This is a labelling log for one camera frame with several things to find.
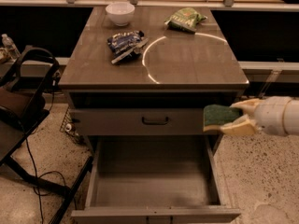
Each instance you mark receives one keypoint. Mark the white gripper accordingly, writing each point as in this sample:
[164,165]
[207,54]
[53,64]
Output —
[269,115]

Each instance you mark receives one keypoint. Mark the green and yellow sponge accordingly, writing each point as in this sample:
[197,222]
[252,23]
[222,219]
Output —
[215,116]

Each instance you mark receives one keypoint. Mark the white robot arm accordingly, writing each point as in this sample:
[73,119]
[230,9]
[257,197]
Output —
[293,108]

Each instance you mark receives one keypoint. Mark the grey drawer cabinet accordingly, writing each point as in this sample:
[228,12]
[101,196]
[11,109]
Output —
[175,69]

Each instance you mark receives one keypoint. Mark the open bottom drawer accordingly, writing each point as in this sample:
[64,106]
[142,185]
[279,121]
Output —
[154,180]

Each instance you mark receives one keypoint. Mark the green chip bag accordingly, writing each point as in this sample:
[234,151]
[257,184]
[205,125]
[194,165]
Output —
[185,19]

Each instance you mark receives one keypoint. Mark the blue snack bag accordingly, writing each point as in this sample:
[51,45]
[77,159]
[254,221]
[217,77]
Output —
[127,45]

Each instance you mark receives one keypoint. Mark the white bowl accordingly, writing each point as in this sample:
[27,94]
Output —
[120,13]

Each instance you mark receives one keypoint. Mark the black chair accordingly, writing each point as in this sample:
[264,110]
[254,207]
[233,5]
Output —
[21,112]

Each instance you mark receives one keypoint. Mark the clear plastic bottle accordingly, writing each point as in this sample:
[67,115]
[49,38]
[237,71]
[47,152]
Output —
[10,46]

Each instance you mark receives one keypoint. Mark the closed drawer with handle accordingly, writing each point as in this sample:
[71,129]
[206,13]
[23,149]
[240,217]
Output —
[139,121]

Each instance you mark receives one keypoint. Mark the wire basket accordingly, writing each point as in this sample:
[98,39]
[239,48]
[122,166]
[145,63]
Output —
[68,127]

